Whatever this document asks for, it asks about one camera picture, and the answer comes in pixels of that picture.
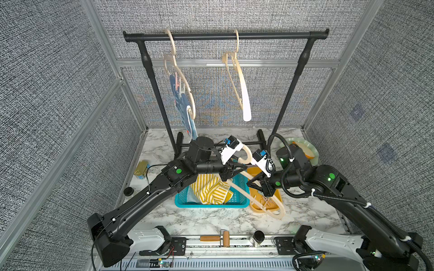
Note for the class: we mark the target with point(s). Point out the white right arm base mount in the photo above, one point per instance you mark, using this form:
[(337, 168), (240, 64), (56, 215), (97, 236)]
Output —
[(308, 239)]

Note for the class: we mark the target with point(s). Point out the yellow striped towel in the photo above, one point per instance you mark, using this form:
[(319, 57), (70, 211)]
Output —
[(209, 189)]

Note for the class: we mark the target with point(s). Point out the wooden handle roller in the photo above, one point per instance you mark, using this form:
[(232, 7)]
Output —
[(223, 238)]

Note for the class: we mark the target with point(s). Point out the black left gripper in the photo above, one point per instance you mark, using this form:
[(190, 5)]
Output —
[(228, 168)]

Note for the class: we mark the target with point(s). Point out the beige hanger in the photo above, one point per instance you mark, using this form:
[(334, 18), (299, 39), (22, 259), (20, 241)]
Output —
[(183, 82), (271, 206), (237, 79)]

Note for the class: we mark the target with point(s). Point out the dark blue hello towel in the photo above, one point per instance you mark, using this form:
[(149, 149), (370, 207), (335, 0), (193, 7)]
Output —
[(181, 104)]

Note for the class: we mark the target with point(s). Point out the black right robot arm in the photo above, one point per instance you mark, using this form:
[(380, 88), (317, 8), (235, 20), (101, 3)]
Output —
[(382, 246)]

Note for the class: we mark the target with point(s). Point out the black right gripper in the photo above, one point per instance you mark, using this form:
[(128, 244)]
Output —
[(266, 187)]

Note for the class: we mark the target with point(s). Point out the teal plastic basket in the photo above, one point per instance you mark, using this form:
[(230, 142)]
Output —
[(186, 199)]

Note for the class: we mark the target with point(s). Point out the black round lid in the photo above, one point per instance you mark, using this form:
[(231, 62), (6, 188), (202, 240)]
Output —
[(129, 191)]

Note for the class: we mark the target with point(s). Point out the black clothes rack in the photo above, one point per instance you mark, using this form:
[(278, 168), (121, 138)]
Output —
[(140, 39)]

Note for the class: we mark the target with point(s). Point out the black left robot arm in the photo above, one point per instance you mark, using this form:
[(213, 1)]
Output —
[(109, 232)]

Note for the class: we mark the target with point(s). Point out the pale green wavy plate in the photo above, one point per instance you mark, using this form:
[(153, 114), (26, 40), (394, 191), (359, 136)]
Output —
[(308, 148)]

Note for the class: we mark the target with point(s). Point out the green tin can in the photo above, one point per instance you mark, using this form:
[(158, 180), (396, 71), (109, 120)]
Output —
[(141, 169)]

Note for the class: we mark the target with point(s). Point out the small black lidded jar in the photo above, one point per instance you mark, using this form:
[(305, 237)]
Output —
[(257, 238)]

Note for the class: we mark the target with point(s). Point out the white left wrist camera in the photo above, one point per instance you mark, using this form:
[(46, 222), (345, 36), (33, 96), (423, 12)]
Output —
[(231, 146)]

